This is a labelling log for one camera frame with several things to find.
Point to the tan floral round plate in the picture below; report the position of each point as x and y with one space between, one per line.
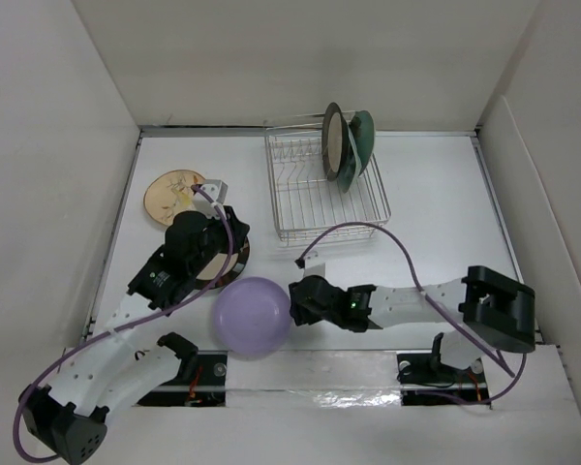
171 194

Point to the teal round plate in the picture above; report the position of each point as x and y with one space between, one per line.
364 134

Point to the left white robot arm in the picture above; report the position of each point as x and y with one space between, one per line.
64 412

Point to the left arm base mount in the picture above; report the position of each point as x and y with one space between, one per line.
197 386

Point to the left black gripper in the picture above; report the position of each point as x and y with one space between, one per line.
239 228

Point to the metal wire dish rack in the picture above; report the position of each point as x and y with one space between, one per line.
304 203

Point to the teal rectangular ceramic plate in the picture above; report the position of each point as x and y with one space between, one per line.
349 172

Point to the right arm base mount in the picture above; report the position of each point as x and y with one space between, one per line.
424 382

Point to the black mosaic rimmed plate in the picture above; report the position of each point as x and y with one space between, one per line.
236 265

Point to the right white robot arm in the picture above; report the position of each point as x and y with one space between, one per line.
488 312

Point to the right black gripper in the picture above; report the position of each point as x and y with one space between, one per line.
301 313

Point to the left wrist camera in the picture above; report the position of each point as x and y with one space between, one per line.
209 196

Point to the purple plastic plate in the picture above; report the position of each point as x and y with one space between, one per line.
251 317

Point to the brown rimmed cream plate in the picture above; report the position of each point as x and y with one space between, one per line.
335 142

